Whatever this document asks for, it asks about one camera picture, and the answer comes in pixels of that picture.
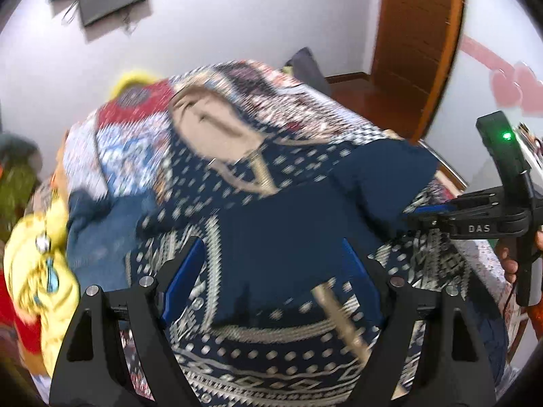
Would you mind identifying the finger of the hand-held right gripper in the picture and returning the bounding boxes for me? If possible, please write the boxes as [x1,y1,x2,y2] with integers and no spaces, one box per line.
[418,189,505,218]
[406,215,456,238]

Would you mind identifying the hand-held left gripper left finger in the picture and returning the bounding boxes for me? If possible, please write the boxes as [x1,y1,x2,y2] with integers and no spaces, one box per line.
[50,236,206,407]

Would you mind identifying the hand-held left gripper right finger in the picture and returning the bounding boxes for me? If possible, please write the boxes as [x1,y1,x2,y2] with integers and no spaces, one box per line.
[341,237,497,407]

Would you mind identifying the navy patterned sweater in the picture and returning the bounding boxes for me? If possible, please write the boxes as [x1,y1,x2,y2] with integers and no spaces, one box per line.
[125,87,471,407]

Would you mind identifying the person's right hand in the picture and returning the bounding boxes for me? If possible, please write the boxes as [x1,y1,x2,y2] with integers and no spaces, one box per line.
[495,236,519,284]

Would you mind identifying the blue jeans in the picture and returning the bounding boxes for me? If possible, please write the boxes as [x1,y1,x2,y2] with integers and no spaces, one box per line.
[65,190,170,294]

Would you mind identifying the printed patchwork blanket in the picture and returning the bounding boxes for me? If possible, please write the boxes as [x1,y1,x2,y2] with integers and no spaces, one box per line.
[63,61,510,407]

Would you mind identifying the yellow cartoon print garment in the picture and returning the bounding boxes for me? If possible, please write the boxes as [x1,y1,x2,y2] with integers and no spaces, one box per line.
[4,203,82,379]

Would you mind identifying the wooden door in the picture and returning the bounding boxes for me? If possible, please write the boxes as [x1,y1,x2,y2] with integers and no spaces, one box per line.
[370,0,467,141]

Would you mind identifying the red cloth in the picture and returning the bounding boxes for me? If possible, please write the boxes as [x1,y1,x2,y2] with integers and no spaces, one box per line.
[0,279,43,359]

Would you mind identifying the green cloth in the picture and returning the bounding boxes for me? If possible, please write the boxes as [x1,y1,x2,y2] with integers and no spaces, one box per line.
[0,133,44,240]

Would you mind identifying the dark grey cushion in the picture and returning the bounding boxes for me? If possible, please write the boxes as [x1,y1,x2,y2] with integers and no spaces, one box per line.
[283,47,332,96]

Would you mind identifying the yellow pillow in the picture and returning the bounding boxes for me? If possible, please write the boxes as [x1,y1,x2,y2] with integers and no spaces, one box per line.
[109,71,164,99]

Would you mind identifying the wooden bed frame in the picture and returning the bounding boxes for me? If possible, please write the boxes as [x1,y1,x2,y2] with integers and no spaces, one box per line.
[419,139,468,192]

